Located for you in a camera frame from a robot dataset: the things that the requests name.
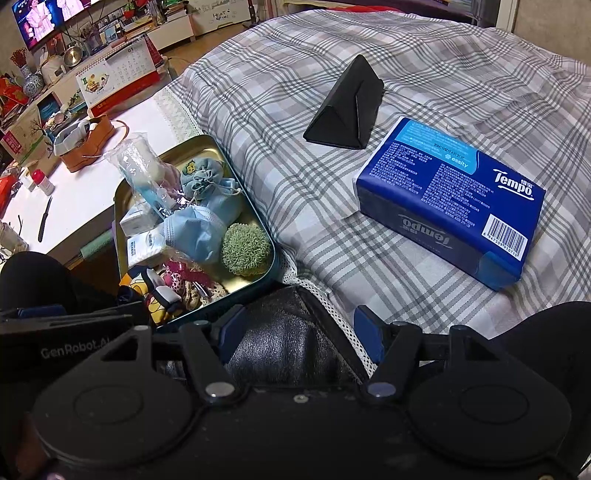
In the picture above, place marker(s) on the white bottle red cap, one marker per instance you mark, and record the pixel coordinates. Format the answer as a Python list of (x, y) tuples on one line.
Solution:
[(44, 184)]

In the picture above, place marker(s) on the green foam pad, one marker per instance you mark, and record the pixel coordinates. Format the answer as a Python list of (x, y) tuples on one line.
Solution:
[(97, 247)]

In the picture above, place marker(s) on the black triangular case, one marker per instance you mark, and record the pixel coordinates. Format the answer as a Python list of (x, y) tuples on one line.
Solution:
[(341, 110)]

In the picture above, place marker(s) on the pink floral cloth pouch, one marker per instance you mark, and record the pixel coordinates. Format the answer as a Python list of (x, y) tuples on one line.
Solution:
[(184, 277)]

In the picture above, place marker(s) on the white cabinet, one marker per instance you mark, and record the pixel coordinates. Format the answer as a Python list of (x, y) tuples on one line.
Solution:
[(175, 30)]

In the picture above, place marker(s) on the light blue herb pouch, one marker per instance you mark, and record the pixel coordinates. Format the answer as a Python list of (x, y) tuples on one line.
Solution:
[(203, 175)]

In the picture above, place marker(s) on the clear plastic bag white contents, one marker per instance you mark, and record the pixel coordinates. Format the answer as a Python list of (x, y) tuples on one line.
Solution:
[(138, 161)]

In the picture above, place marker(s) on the printed cardboard box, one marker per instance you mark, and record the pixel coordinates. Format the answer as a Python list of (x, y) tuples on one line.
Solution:
[(23, 138)]

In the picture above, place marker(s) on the television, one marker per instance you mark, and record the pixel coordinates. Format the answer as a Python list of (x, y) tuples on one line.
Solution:
[(41, 18)]

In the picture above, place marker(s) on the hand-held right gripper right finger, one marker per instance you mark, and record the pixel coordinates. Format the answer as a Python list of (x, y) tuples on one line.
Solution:
[(369, 337)]

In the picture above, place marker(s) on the navy and orange cloth pouch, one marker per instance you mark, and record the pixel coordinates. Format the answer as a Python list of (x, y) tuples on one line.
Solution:
[(138, 286)]

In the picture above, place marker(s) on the black leather bag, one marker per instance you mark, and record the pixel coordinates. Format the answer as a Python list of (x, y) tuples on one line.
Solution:
[(286, 341)]

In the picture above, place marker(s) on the blue and white vase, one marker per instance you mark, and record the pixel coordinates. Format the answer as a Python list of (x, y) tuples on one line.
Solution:
[(32, 85)]

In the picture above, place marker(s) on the grey plaid blanket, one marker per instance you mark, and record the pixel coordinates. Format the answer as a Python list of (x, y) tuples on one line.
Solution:
[(277, 92)]

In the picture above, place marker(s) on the blue face mask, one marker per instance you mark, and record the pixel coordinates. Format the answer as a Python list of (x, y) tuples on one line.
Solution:
[(198, 235)]

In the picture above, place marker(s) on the orange tin box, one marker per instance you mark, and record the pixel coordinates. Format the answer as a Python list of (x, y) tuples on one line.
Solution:
[(92, 143)]

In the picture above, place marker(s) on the black knife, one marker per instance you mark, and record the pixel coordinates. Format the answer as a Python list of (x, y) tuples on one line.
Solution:
[(44, 221)]

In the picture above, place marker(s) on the blue tissue pack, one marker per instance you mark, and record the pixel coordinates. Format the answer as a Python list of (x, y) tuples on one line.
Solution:
[(438, 184)]

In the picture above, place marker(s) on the gold tin tray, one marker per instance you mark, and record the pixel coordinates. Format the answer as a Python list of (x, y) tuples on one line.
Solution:
[(198, 154)]

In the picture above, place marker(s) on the green round scrubber ball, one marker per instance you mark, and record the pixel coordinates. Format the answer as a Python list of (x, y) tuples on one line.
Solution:
[(244, 249)]

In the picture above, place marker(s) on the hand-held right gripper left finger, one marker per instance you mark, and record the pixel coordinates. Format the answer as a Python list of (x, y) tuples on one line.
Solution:
[(231, 334)]

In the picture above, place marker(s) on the plain white tissue packet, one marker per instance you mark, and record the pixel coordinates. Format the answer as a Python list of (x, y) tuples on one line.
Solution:
[(136, 221)]

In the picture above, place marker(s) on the red desk calendar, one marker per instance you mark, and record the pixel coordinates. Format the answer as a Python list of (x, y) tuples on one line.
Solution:
[(124, 64)]

